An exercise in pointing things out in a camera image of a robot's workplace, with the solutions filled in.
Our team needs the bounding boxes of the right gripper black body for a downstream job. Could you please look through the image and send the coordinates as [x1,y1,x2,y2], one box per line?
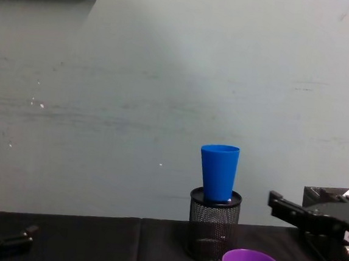
[296,198,349,245]

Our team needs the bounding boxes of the black tissue box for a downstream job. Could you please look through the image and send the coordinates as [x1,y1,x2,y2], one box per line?
[297,184,349,261]

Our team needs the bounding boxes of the black mesh pen holder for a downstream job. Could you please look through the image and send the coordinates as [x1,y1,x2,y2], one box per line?
[184,185,244,261]

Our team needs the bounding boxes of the blue plastic cup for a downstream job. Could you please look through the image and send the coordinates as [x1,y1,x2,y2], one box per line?
[196,142,242,204]

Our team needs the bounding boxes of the black table cloth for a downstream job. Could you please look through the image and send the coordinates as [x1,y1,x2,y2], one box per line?
[0,201,349,261]

